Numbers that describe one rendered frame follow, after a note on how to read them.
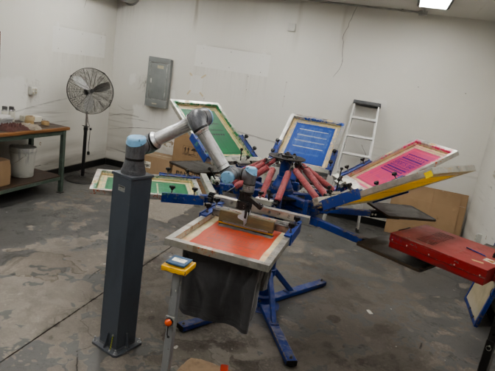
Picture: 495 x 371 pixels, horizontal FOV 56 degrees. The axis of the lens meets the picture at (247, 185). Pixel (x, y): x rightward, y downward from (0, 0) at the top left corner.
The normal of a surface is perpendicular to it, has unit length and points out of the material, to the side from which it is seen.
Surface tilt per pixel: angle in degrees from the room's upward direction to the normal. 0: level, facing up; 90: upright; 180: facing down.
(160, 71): 90
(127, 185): 90
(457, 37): 90
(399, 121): 90
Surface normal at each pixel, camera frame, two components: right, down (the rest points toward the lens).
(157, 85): -0.30, 0.18
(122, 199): -0.56, 0.11
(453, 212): -0.26, -0.02
